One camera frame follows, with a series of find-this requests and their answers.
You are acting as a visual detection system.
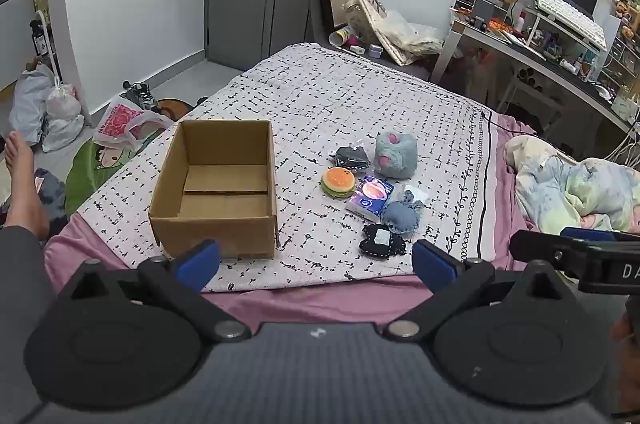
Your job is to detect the black dotted fabric pouch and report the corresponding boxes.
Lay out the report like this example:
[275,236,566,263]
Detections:
[359,223,409,260]

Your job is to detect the person's bare foot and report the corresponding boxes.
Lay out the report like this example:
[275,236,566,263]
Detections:
[2,129,51,240]

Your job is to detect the burger squishy toy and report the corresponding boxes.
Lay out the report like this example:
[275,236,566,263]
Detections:
[321,167,357,200]

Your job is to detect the person's right hand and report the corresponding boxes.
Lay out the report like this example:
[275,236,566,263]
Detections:
[613,310,640,356]

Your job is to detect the pink bedsheet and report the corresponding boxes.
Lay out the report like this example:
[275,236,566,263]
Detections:
[44,111,541,336]

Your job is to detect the white black patterned blanket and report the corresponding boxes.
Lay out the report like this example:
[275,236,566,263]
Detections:
[75,42,501,293]

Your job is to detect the blue denim plush cushion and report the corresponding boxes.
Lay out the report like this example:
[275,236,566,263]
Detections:
[382,199,424,235]

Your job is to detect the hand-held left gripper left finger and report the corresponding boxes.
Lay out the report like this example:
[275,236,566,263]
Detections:
[60,239,251,344]

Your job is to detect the white desk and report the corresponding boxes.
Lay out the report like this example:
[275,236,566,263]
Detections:
[430,9,640,136]

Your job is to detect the person's grey trouser leg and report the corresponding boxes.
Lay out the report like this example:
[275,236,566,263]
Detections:
[0,224,57,405]

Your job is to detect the grey pink plush toy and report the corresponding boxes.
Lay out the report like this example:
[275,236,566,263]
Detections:
[374,131,420,180]

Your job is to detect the pastel tie-dye quilt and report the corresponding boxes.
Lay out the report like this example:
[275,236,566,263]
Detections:
[504,135,640,236]

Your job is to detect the brown cardboard box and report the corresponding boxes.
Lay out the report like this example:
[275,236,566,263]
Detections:
[148,119,279,260]

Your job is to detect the white plastic bags pile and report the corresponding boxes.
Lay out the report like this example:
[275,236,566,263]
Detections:
[10,64,86,153]

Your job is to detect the paper cup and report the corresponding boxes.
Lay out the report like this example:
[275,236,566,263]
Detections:
[328,27,354,48]

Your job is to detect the red white plastic bag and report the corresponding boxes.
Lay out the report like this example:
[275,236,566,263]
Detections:
[92,97,174,150]

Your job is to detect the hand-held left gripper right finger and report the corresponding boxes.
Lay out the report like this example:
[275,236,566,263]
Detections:
[384,239,581,339]

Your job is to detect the glass jar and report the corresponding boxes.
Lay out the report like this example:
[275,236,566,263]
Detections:
[342,0,372,29]

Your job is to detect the blue purple tissue packet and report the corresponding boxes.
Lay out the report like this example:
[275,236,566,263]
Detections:
[346,175,396,223]

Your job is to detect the green leaf rug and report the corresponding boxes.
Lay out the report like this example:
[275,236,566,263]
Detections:
[65,138,168,216]

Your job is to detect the white monitor riser shelf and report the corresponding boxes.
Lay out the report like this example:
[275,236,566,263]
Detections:
[529,2,609,56]

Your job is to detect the clear plastic packet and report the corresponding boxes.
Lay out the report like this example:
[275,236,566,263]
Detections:
[402,184,431,211]

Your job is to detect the black packaged face mask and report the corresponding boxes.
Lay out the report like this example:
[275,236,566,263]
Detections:
[328,145,371,173]

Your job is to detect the blue tie-dye rug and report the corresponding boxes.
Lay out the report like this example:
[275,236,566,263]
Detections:
[32,168,69,226]

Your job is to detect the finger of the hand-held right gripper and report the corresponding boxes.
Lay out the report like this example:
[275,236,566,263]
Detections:
[560,227,640,241]
[509,229,590,278]

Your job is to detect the brown round mat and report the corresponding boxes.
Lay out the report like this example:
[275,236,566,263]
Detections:
[154,99,194,121]

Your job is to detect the black sneakers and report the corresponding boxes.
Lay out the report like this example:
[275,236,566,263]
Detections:
[124,81,162,111]

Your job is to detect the white keyboard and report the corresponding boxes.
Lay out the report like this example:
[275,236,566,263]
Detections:
[534,0,609,51]

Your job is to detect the black cable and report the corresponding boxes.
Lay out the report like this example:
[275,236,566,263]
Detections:
[479,108,540,136]

